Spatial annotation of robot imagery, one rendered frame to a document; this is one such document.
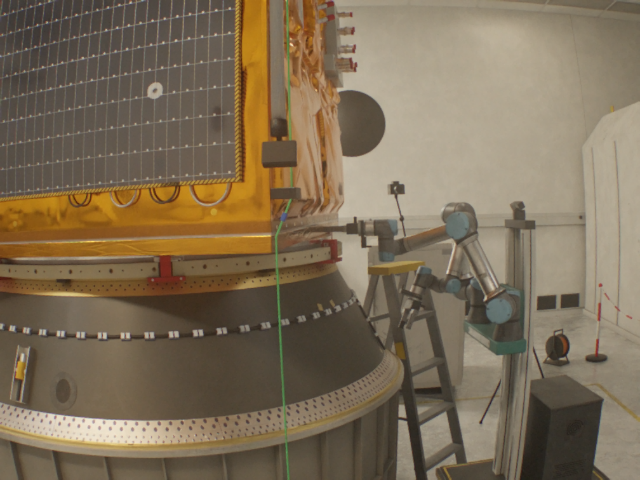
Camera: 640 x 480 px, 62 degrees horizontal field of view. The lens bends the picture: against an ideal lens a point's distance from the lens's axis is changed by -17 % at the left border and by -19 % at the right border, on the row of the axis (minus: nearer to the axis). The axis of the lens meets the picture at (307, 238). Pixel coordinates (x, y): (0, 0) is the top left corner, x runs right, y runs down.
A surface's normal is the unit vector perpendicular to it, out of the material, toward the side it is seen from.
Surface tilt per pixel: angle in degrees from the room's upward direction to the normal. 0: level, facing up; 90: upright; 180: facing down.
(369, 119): 90
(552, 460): 90
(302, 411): 43
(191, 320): 62
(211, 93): 90
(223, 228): 90
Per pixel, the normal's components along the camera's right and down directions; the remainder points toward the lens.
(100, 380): 0.04, -0.43
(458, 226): -0.59, -0.06
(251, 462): 0.50, 0.02
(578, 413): 0.01, 0.04
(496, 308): -0.48, 0.17
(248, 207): -0.14, 0.20
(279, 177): 0.68, 0.02
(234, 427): 0.29, -0.71
